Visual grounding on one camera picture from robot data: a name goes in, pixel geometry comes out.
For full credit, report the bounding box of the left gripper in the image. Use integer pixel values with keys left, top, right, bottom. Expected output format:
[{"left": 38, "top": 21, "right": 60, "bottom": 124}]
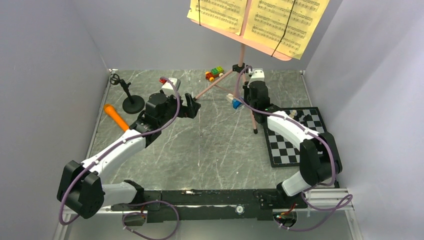
[{"left": 158, "top": 92, "right": 201, "bottom": 127}]

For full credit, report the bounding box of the pink music stand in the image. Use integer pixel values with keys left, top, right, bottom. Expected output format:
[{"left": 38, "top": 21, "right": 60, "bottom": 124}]
[{"left": 187, "top": 0, "right": 331, "bottom": 135}]

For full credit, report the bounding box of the black microphone stand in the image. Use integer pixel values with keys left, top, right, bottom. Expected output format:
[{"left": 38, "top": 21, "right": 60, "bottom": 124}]
[{"left": 109, "top": 73, "right": 145, "bottom": 114}]

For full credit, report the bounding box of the orange toy microphone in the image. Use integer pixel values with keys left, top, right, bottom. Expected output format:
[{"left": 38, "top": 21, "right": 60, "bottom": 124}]
[{"left": 103, "top": 103, "right": 130, "bottom": 132}]

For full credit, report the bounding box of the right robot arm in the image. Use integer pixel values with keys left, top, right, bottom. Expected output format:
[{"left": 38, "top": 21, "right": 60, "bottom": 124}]
[{"left": 243, "top": 81, "right": 342, "bottom": 208}]

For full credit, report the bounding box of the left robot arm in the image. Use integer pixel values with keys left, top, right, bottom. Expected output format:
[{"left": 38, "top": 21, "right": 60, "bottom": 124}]
[{"left": 56, "top": 92, "right": 201, "bottom": 219}]

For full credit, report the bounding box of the white blue brick block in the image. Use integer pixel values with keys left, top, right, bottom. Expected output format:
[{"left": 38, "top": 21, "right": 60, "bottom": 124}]
[{"left": 226, "top": 93, "right": 242, "bottom": 110}]

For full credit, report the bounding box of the red green brick car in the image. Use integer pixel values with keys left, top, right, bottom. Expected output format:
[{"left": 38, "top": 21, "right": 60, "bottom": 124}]
[{"left": 205, "top": 66, "right": 224, "bottom": 82}]

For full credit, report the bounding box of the white chess piece upper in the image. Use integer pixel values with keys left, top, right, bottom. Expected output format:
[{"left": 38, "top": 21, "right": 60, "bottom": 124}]
[{"left": 289, "top": 110, "right": 297, "bottom": 119}]

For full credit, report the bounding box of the black chess piece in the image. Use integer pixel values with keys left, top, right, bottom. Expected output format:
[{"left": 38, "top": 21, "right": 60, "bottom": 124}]
[{"left": 296, "top": 111, "right": 313, "bottom": 122}]

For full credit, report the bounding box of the black white chessboard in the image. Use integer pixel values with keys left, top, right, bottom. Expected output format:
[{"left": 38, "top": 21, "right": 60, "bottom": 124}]
[{"left": 264, "top": 106, "right": 327, "bottom": 168}]

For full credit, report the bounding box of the right yellow sheet music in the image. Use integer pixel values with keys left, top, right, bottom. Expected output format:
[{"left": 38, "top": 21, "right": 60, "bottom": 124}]
[{"left": 243, "top": 0, "right": 329, "bottom": 60}]

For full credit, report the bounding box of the yellow sheet music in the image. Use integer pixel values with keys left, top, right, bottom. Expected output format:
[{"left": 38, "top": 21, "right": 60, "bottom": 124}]
[
  {"left": 186, "top": 0, "right": 248, "bottom": 36},
  {"left": 243, "top": 0, "right": 329, "bottom": 60}
]

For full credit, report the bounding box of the left yellow sheet music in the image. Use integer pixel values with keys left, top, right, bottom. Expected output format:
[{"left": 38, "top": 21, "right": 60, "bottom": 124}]
[{"left": 186, "top": 0, "right": 248, "bottom": 36}]

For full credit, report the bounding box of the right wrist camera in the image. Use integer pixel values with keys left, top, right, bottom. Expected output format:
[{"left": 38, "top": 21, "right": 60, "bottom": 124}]
[{"left": 249, "top": 68, "right": 265, "bottom": 82}]

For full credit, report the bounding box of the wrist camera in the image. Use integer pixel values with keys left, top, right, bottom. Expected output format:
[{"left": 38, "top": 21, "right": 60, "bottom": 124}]
[
  {"left": 159, "top": 77, "right": 181, "bottom": 92},
  {"left": 249, "top": 68, "right": 265, "bottom": 82}
]

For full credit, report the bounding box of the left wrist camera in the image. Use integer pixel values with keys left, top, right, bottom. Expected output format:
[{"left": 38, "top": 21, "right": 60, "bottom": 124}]
[{"left": 159, "top": 77, "right": 181, "bottom": 92}]

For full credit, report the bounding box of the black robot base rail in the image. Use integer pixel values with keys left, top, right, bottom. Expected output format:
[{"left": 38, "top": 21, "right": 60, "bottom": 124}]
[{"left": 111, "top": 188, "right": 307, "bottom": 223}]

